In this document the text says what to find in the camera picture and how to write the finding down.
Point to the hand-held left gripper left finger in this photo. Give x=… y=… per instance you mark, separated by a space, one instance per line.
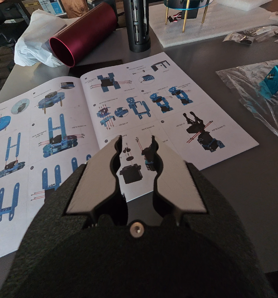
x=87 y=191

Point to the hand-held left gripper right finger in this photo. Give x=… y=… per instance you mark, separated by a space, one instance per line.
x=183 y=191

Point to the blue toy robot arm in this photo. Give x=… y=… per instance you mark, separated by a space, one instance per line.
x=187 y=5

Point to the dark desk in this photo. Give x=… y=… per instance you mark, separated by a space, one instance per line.
x=234 y=174

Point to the assembly instruction booklet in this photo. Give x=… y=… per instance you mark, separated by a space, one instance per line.
x=71 y=104

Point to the large clear plastic bag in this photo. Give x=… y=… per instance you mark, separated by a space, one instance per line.
x=246 y=93

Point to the white plastic wrap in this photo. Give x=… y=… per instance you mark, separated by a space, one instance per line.
x=31 y=42

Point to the red fabric roll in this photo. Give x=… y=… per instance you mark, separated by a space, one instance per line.
x=87 y=30

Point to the white foam sheet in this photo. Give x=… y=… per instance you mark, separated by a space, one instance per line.
x=211 y=30

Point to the pile of small screw bags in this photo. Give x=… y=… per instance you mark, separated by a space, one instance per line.
x=246 y=37

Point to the black patterned bottle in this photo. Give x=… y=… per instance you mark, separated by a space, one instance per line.
x=139 y=30

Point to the white labelled cardboard box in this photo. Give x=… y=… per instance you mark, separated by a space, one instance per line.
x=51 y=5

